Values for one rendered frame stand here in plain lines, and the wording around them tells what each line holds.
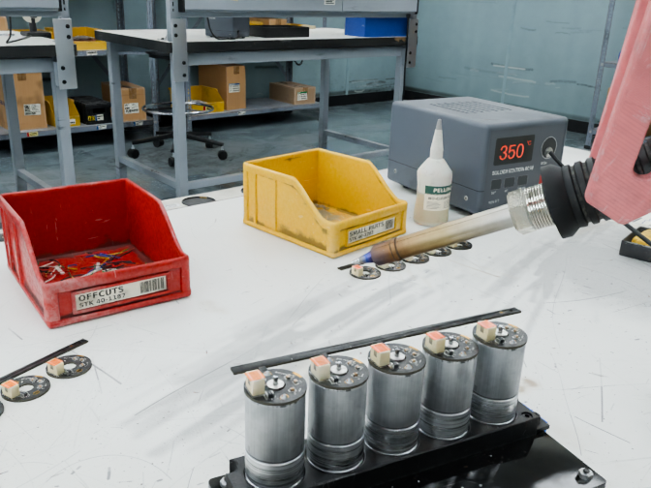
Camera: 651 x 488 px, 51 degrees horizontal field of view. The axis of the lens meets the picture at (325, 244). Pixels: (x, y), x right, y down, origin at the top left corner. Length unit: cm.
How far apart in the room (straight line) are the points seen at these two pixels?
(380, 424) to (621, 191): 15
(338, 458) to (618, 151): 16
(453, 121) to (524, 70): 513
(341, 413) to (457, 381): 6
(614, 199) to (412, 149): 54
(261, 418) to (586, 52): 533
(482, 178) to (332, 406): 43
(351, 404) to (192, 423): 11
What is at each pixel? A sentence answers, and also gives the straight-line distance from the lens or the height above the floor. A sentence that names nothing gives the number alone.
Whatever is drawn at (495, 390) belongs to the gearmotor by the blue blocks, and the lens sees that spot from 33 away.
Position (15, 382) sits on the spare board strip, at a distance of 40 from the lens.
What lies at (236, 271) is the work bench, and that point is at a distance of 54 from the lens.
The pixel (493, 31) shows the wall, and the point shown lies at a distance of 600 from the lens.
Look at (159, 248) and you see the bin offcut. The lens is 53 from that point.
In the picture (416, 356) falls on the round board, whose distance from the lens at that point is 30.
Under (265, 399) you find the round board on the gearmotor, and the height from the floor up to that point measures 81.
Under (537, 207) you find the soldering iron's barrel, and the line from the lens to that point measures 23.
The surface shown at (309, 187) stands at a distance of 69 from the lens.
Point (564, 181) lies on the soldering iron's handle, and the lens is 22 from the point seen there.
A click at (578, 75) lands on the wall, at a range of 557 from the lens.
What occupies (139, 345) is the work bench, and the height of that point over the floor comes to 75.
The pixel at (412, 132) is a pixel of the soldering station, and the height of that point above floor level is 82.
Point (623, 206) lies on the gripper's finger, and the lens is 22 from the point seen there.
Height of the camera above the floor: 96
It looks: 21 degrees down
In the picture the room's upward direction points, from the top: 2 degrees clockwise
